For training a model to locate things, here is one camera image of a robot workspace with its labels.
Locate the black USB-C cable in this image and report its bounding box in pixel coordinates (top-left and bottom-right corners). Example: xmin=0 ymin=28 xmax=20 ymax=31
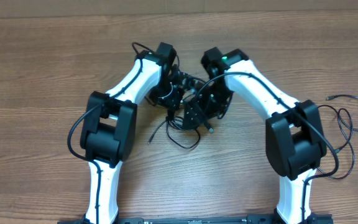
xmin=147 ymin=118 xmax=169 ymax=146

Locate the thin black cable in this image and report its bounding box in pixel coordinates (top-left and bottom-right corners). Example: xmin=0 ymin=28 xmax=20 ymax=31
xmin=317 ymin=94 xmax=358 ymax=180

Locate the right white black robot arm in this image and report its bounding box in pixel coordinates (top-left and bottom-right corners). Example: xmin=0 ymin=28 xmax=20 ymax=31
xmin=183 ymin=47 xmax=334 ymax=223

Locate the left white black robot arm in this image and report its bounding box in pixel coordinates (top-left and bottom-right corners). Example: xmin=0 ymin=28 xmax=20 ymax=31
xmin=67 ymin=42 xmax=198 ymax=223

